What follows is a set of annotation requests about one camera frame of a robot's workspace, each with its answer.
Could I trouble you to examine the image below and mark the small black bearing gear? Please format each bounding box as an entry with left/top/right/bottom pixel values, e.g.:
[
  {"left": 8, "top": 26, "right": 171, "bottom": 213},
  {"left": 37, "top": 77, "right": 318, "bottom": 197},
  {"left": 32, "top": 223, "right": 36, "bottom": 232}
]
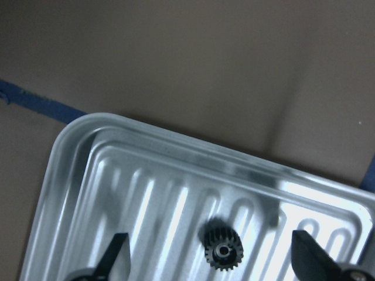
[{"left": 199, "top": 217, "right": 244, "bottom": 271}]

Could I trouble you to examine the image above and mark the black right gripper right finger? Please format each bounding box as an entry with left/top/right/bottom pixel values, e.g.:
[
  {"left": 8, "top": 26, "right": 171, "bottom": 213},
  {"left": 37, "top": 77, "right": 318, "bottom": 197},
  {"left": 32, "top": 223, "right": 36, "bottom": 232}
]
[{"left": 292, "top": 230, "right": 341, "bottom": 280}]

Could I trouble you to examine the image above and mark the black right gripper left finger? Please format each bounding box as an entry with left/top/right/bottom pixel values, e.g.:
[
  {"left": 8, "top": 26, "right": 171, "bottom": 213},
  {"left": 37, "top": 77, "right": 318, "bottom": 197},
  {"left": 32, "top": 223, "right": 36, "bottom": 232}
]
[{"left": 92, "top": 233, "right": 131, "bottom": 280}]

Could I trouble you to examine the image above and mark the silver ribbed metal tray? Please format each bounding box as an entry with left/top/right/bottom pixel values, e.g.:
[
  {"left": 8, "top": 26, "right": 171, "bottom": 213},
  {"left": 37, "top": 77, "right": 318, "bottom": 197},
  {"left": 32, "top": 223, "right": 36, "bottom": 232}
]
[{"left": 19, "top": 113, "right": 374, "bottom": 280}]

